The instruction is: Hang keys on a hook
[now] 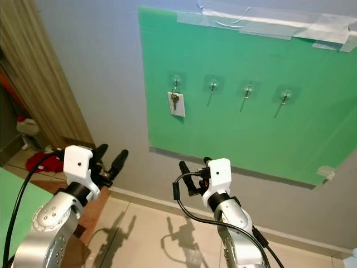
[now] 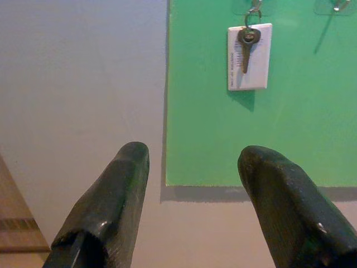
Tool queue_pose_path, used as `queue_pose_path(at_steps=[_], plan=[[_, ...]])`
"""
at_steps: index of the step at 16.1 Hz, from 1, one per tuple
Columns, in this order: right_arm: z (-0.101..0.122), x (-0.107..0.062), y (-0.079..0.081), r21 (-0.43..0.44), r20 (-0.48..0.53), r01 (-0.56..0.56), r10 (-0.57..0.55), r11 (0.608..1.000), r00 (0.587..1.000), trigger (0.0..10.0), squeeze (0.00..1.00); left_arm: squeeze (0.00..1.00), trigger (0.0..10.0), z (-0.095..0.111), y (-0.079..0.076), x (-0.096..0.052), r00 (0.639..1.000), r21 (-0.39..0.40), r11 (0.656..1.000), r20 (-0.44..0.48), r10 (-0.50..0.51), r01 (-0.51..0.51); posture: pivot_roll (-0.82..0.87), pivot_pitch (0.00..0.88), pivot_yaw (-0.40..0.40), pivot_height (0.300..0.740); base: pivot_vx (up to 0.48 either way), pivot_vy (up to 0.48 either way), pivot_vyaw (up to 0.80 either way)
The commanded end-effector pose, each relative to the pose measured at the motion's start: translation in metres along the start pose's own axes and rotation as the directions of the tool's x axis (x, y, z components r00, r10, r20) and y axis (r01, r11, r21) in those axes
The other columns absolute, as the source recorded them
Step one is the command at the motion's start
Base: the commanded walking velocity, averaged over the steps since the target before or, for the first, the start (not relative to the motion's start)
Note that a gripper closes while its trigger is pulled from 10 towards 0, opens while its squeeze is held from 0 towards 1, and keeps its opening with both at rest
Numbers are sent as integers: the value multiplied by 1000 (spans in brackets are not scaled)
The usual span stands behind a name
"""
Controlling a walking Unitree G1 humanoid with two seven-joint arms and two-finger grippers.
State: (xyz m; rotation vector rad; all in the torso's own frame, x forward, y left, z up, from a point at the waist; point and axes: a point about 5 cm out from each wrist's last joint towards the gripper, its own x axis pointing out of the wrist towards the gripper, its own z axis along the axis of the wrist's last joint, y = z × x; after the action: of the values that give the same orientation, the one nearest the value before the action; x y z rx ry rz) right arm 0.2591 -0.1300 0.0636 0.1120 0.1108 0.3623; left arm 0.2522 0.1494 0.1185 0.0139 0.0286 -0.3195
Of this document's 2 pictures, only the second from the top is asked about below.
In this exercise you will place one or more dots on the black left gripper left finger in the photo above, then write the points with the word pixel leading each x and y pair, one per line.
pixel 111 195

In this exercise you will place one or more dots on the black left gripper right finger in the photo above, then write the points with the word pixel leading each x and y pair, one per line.
pixel 284 201

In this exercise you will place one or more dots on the wooden door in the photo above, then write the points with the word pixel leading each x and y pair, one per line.
pixel 14 223

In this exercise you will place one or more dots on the white key tag card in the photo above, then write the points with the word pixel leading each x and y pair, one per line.
pixel 256 75

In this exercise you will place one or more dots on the metal key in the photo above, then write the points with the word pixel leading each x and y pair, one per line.
pixel 245 56

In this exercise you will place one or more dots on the green wall board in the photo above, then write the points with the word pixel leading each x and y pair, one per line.
pixel 209 125

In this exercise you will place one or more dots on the clear adhesive wall hook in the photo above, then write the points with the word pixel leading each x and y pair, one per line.
pixel 255 4
pixel 338 5

